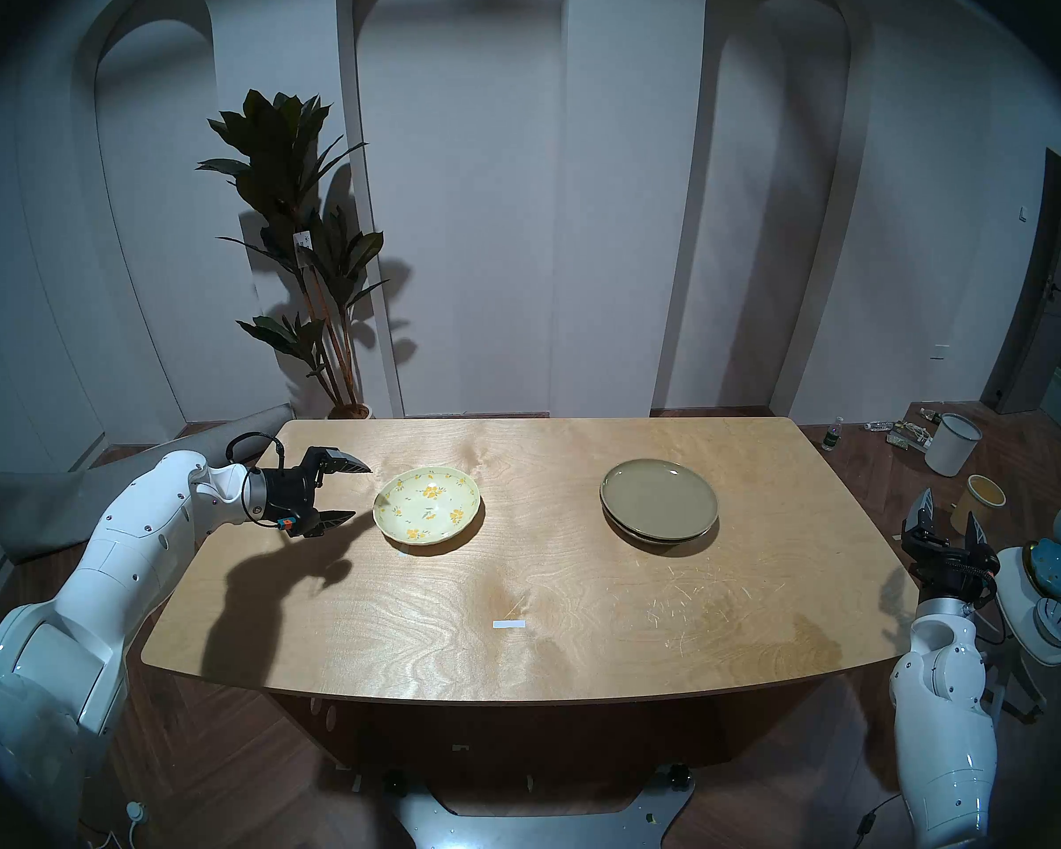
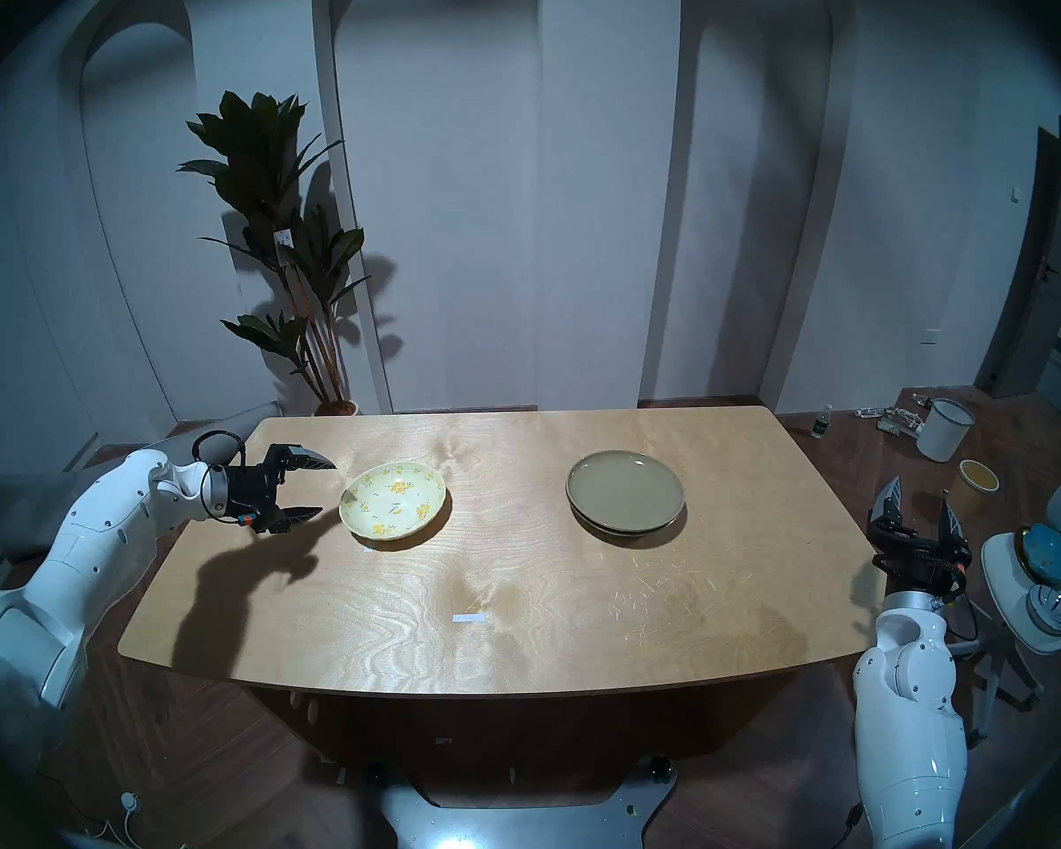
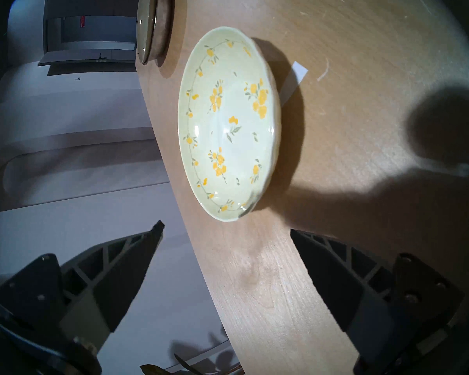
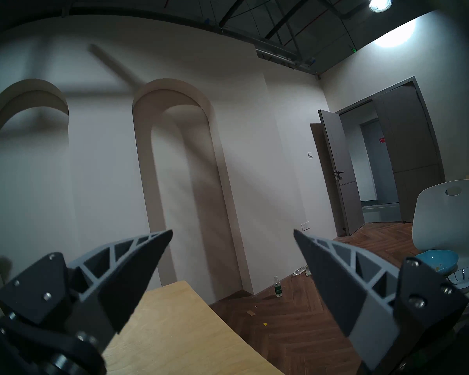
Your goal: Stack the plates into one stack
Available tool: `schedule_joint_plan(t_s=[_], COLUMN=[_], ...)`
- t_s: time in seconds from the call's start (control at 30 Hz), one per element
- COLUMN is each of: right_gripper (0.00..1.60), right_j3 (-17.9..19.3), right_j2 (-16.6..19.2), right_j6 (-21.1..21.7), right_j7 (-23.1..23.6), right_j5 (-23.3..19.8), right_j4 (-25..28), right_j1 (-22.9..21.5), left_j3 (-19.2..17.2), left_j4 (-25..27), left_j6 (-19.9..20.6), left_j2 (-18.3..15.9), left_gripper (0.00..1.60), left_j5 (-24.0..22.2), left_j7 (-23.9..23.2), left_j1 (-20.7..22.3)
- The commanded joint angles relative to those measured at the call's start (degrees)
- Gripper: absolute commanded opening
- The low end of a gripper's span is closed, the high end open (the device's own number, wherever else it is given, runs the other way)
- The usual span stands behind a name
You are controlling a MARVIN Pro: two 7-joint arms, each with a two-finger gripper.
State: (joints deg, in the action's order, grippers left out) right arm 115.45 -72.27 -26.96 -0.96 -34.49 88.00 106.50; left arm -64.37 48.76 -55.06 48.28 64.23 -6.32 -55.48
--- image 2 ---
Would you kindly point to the white floor plug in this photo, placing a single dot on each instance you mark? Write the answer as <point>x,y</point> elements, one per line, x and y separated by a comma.
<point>129,801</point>

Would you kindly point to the white striped round object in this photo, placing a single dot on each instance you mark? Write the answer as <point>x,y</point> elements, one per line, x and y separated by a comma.
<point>1048,610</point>

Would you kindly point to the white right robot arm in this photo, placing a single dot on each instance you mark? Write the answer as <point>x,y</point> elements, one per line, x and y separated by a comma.
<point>911,750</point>

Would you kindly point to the plastic bottle green label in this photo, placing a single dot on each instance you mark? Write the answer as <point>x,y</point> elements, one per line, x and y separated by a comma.
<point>820,424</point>

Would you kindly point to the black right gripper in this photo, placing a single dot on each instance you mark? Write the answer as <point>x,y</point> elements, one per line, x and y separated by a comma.
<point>921,569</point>

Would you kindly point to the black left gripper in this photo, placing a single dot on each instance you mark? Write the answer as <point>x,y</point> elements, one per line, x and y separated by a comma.
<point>255,495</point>

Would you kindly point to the tan paper cup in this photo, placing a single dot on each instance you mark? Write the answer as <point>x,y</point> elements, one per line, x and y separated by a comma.
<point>977,480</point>

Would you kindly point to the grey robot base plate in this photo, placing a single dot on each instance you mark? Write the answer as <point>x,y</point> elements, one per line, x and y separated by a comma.
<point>513,829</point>

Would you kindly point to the terracotta plant pot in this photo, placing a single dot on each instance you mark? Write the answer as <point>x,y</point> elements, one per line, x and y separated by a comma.
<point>336,408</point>

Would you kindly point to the white swivel stool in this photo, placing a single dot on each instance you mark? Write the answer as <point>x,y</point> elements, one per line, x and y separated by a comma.
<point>1017,591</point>

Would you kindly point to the teal round object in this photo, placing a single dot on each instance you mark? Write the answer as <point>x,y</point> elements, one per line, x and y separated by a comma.
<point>1048,551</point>

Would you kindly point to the grey door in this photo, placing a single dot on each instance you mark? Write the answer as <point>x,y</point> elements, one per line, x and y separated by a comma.
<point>1030,290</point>

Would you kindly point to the tall dark green plant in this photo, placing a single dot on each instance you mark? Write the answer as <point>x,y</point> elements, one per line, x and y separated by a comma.
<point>252,149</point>

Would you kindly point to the yellow floral ceramic plate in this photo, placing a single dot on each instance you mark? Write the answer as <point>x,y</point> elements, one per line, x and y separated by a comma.
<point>393,502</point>

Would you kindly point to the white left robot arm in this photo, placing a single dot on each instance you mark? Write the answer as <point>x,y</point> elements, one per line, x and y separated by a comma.
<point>97,520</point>

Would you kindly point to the white bucket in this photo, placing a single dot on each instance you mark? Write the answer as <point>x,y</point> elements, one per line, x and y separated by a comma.
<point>942,432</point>

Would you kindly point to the olive green plate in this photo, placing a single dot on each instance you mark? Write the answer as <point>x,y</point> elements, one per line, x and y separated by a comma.
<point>623,489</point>

